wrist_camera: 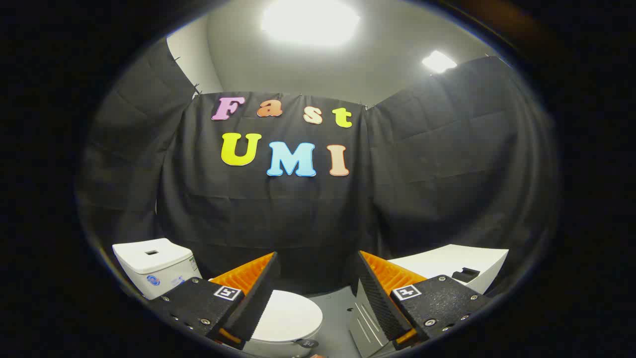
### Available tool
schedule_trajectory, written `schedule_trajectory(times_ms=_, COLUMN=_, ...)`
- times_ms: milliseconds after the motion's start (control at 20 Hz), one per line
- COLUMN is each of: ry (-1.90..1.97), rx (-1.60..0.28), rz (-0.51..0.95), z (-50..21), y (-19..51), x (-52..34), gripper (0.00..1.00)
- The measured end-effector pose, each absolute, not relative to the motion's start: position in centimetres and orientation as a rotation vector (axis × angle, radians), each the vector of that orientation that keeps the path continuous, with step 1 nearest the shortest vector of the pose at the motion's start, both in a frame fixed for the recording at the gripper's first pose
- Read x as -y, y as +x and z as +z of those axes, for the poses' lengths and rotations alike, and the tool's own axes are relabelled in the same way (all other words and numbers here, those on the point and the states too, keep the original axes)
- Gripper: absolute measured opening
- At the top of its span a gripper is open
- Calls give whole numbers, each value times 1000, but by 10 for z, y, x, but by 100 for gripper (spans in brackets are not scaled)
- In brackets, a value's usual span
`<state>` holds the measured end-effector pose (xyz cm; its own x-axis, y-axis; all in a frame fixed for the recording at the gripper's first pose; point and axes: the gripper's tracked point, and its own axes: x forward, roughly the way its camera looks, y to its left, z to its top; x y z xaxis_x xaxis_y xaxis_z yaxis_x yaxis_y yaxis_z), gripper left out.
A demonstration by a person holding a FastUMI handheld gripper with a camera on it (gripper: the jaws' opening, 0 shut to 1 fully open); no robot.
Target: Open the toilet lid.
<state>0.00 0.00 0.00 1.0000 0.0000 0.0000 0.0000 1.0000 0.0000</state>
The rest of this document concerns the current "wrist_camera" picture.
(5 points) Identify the large ceiling light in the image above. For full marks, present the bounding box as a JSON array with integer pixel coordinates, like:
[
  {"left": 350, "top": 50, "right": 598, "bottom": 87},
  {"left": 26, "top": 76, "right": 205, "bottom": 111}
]
[{"left": 261, "top": 0, "right": 361, "bottom": 48}]

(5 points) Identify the white toilet lid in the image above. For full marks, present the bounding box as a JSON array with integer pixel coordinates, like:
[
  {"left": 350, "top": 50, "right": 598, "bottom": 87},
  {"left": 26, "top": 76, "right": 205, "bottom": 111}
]
[{"left": 250, "top": 290, "right": 323, "bottom": 349}]

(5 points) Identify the black backdrop cloth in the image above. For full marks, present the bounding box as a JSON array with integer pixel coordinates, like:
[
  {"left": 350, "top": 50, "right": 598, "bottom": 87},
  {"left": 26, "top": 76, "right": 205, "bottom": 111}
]
[{"left": 75, "top": 37, "right": 559, "bottom": 299}]

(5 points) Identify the grey drawer cabinet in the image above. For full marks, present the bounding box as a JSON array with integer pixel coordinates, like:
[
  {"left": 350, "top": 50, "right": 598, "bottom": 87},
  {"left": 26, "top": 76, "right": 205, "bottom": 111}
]
[{"left": 348, "top": 244, "right": 510, "bottom": 358}]

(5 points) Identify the small ceiling light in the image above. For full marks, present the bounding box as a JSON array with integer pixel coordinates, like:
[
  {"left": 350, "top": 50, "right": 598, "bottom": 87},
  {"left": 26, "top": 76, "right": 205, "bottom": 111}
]
[{"left": 421, "top": 50, "right": 458, "bottom": 74}]

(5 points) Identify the white toilet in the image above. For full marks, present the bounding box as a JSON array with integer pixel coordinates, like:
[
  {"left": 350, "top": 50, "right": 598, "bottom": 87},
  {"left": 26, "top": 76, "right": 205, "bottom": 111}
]
[{"left": 112, "top": 238, "right": 322, "bottom": 358}]

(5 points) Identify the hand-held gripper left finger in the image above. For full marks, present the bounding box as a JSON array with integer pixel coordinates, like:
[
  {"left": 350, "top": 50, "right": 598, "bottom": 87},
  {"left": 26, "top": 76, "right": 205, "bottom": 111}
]
[{"left": 149, "top": 252, "right": 279, "bottom": 350}]

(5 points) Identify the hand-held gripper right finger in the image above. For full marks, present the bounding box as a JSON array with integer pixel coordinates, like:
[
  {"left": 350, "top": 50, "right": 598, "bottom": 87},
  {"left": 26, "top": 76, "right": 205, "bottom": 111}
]
[{"left": 356, "top": 250, "right": 492, "bottom": 351}]

